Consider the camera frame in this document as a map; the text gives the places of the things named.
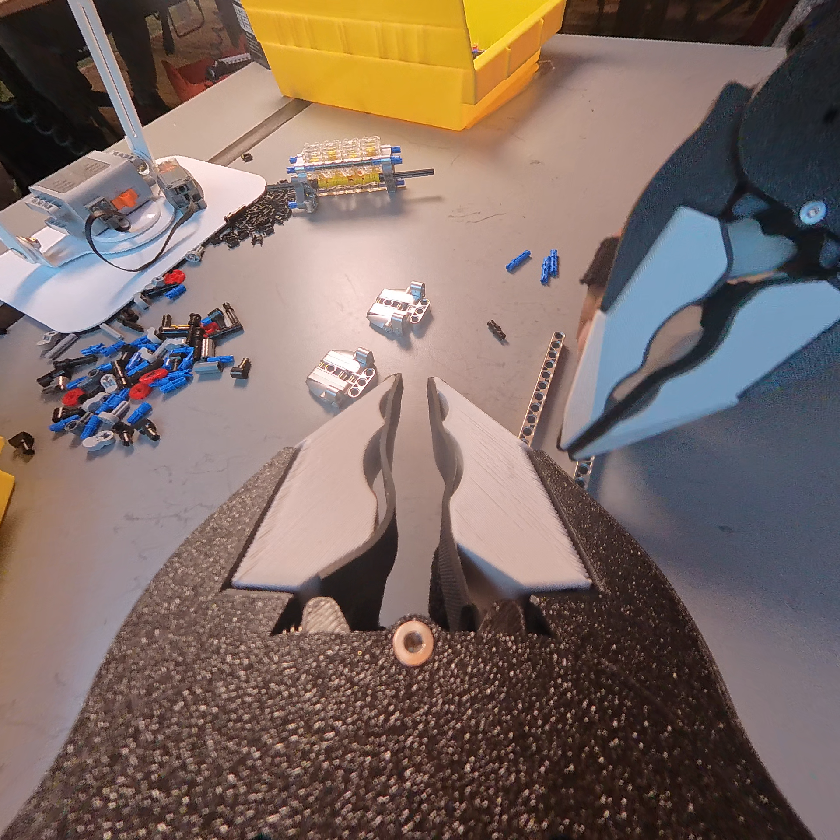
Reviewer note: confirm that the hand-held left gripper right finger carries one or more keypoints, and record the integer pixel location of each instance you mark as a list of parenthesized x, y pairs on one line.
[(518, 518)]

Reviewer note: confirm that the black elbow toy piece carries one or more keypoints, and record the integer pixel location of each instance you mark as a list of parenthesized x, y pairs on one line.
[(23, 443)]

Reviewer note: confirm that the pile of blue black pins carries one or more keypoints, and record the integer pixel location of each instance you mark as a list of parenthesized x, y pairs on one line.
[(477, 46)]

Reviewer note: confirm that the grey orange toy motor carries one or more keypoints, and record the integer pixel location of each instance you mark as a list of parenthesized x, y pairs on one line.
[(182, 187)]

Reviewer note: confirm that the dark box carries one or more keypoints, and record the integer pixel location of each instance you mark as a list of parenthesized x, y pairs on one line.
[(253, 36)]

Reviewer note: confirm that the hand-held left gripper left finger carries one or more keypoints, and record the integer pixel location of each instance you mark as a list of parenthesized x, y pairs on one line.
[(315, 518)]

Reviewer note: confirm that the yellow bin with small pins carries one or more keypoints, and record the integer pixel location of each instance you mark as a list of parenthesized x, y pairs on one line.
[(367, 59)]

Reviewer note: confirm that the pile of mixed toy pins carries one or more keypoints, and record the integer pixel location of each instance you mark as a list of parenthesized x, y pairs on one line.
[(131, 367)]

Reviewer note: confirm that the long grey toy beam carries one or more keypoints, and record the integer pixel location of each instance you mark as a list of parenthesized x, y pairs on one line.
[(541, 387), (584, 472)]

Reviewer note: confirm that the grey battery box with motor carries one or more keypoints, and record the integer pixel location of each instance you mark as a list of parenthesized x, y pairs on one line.
[(85, 184)]

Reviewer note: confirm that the white wooden book stand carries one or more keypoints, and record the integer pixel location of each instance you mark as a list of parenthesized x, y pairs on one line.
[(216, 190)]

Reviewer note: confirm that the silver toy engine block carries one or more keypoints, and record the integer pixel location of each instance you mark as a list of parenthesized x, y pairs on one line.
[(341, 377), (397, 312)]

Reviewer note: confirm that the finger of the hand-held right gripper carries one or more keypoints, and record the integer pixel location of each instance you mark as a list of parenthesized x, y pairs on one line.
[(649, 282), (735, 341)]

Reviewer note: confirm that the black toy pin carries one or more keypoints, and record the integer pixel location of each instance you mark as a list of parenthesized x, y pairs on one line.
[(497, 329)]

